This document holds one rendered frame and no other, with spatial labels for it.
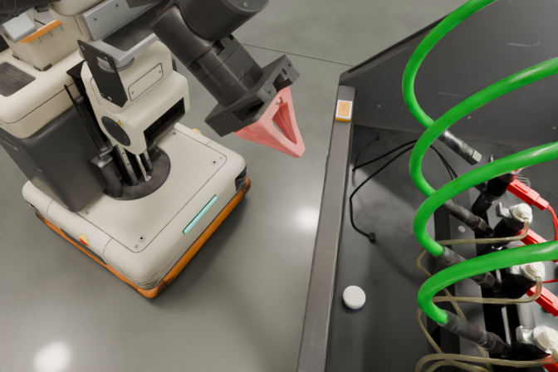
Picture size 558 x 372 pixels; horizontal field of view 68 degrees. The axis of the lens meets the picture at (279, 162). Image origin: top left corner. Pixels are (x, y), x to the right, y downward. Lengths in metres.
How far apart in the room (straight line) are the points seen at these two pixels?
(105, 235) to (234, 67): 1.23
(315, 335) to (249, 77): 0.39
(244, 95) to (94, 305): 1.47
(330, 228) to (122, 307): 1.18
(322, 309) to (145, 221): 1.02
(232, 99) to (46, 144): 1.03
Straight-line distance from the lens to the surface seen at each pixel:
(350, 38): 2.78
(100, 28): 0.99
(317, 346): 0.64
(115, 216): 1.62
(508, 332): 0.69
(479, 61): 0.94
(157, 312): 1.72
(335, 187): 0.76
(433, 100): 0.99
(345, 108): 0.88
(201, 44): 0.41
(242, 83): 0.42
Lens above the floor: 1.57
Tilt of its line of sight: 51 degrees down
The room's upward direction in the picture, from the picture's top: straight up
